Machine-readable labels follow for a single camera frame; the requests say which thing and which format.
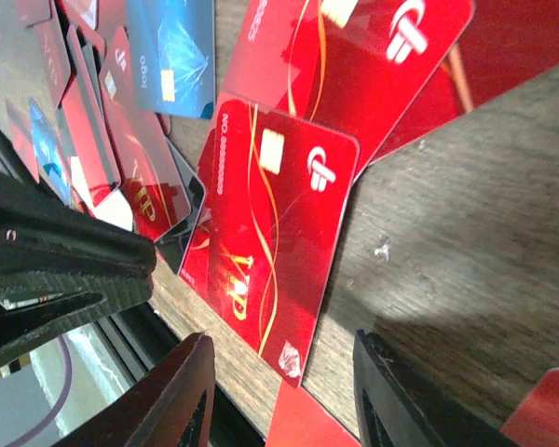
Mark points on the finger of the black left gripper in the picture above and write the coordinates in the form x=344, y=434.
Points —
x=65, y=268

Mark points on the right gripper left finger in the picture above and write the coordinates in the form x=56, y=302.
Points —
x=171, y=406

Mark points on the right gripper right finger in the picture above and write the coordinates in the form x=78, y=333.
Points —
x=397, y=405

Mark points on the red VIP card front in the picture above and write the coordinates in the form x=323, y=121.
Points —
x=279, y=189

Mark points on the blue card in pile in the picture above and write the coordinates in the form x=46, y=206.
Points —
x=172, y=48

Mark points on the large red VIP card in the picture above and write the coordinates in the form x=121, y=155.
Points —
x=355, y=66

